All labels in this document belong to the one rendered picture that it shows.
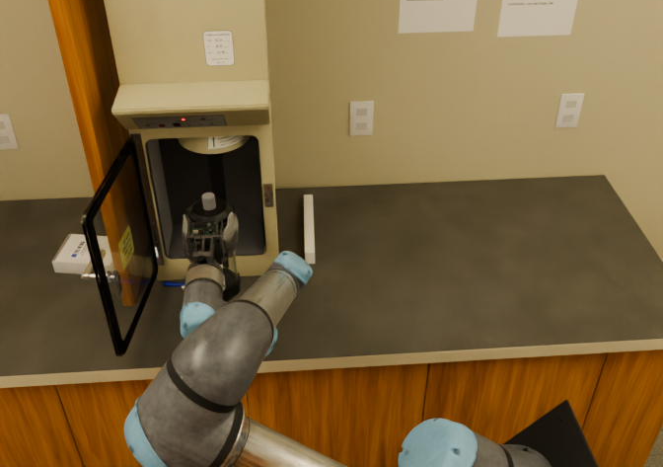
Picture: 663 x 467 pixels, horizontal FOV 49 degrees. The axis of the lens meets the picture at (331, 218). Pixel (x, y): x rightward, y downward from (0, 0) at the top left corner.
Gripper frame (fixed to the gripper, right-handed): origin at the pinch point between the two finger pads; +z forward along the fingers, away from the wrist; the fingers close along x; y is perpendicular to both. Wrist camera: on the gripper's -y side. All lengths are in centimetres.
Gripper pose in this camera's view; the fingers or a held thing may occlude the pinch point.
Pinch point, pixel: (211, 221)
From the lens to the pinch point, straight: 163.8
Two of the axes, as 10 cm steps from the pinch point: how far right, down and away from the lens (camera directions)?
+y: 0.0, -7.8, -6.3
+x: -10.0, 0.5, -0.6
